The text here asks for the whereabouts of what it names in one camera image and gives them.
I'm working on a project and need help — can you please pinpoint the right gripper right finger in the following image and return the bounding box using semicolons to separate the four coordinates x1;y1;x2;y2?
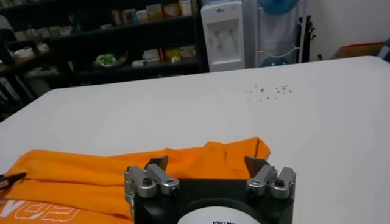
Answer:
244;155;297;200

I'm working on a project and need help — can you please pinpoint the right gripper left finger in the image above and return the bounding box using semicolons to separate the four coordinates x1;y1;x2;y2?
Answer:
124;155;180;198

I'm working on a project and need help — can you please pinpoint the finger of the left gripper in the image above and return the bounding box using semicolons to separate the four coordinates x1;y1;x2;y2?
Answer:
0;172;27;190

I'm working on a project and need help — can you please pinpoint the orange t-shirt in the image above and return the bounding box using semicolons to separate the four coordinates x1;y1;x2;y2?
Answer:
0;136;271;224

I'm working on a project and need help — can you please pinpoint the large white table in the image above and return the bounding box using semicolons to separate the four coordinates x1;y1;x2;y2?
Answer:
0;55;390;224

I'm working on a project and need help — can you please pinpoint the blue water jug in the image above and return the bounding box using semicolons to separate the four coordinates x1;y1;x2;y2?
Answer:
260;56;290;68
258;0;301;16

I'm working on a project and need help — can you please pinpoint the green and white bowl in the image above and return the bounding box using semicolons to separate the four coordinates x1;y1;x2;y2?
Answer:
93;50;129;68

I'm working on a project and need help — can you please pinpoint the white water dispenser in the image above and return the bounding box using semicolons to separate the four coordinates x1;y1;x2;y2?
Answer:
200;0;246;73

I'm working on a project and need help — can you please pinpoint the white jug rack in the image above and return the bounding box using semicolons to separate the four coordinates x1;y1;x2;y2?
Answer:
254;0;308;68

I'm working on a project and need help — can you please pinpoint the black shelving unit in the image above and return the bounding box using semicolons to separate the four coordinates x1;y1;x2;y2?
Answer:
0;0;210;88

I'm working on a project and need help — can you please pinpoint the black stand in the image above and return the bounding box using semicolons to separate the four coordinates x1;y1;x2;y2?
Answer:
297;15;317;63

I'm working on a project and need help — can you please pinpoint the wide open cardboard box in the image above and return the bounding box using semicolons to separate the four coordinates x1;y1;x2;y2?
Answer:
333;41;385;60

